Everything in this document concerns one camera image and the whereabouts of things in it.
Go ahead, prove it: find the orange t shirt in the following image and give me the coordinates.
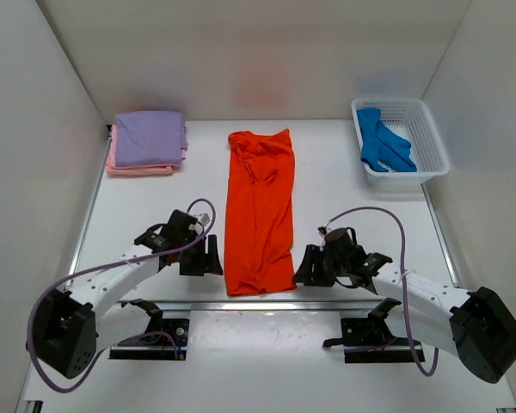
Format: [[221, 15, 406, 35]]
[[224, 129, 296, 297]]

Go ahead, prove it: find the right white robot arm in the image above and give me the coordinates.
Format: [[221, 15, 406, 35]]
[[293, 227, 516, 384]]

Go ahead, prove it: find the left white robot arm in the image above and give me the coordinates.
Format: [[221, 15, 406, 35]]
[[26, 209, 223, 379]]

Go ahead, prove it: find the folded pink t shirt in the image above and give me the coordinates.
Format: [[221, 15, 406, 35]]
[[106, 125, 181, 177]]

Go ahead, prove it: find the folded purple t shirt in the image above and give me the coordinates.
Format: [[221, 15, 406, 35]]
[[114, 111, 187, 169]]

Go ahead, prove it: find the blue t shirt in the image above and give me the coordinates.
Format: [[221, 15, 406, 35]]
[[356, 108, 417, 173]]

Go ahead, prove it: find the white plastic mesh basket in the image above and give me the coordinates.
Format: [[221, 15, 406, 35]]
[[351, 97, 450, 189]]

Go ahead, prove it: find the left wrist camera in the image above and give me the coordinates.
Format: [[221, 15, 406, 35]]
[[188, 212, 211, 231]]

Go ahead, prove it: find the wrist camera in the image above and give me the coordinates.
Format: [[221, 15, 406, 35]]
[[317, 226, 332, 249], [188, 212, 211, 231]]

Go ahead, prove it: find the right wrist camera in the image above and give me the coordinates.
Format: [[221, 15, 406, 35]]
[[317, 226, 332, 249]]

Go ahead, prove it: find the aluminium table edge rail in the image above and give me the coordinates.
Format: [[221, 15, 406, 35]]
[[144, 299, 383, 312]]

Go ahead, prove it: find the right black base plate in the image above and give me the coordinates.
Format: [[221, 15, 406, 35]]
[[322, 299, 414, 364]]

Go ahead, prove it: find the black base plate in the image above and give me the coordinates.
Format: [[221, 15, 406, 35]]
[[108, 299, 190, 361], [322, 299, 414, 364]]

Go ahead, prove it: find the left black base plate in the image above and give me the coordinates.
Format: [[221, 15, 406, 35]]
[[108, 299, 190, 361]]

